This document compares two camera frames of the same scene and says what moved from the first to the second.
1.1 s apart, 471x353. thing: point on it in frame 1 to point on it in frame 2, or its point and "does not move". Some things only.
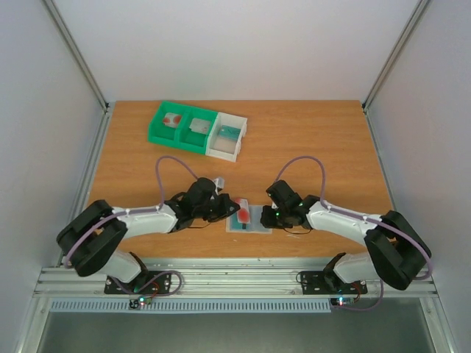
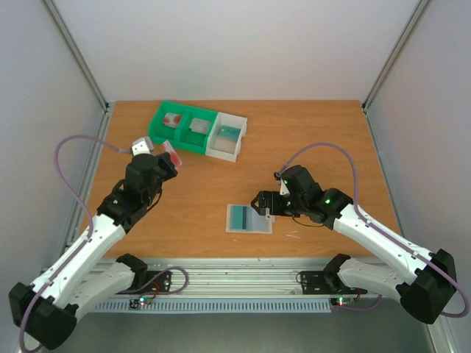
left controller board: [141, 300] does not move
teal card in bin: [229, 132] does not move
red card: [243, 214] to [166, 147]
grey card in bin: [200, 126] does not move
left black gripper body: [196, 211] to [170, 172]
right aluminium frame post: [407, 30] does not move
